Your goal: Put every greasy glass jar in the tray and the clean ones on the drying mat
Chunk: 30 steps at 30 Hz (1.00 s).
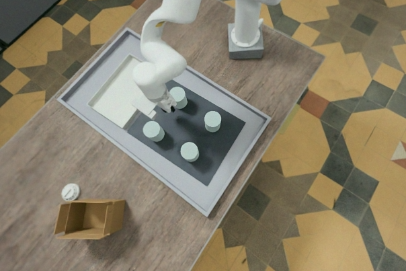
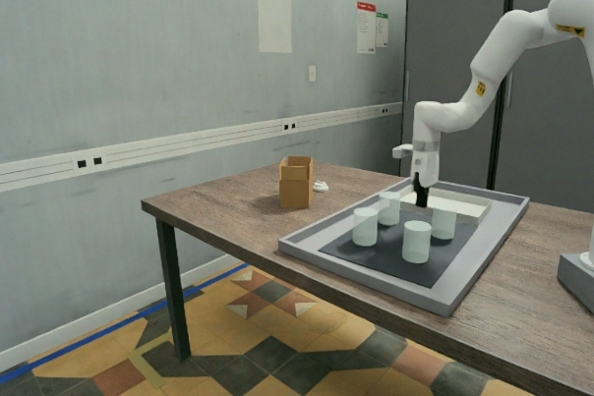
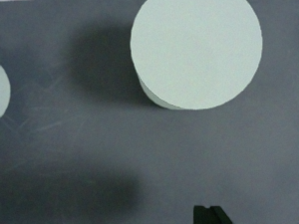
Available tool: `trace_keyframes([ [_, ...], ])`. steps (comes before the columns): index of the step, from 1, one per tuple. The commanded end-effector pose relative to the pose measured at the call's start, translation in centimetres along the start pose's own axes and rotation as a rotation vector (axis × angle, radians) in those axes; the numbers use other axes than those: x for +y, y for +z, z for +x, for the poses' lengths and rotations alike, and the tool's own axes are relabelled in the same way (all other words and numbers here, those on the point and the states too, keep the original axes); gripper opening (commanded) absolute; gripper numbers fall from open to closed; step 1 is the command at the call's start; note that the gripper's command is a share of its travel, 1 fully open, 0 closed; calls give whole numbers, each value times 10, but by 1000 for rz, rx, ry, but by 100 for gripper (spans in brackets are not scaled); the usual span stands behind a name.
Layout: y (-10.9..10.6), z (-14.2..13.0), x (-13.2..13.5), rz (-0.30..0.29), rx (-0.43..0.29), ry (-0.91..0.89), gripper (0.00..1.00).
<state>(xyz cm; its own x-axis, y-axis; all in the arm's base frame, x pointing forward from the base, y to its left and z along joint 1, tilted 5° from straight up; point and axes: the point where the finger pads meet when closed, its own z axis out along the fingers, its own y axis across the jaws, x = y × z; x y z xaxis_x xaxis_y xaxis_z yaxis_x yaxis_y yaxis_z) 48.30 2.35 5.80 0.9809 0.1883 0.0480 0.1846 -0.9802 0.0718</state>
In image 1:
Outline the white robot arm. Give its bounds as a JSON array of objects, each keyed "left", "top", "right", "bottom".
[{"left": 130, "top": 0, "right": 281, "bottom": 120}]

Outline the brown cardboard box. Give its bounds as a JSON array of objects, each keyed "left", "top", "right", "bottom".
[{"left": 54, "top": 199, "right": 126, "bottom": 239}]

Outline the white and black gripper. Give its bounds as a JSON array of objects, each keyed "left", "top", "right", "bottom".
[{"left": 157, "top": 90, "right": 177, "bottom": 113}]

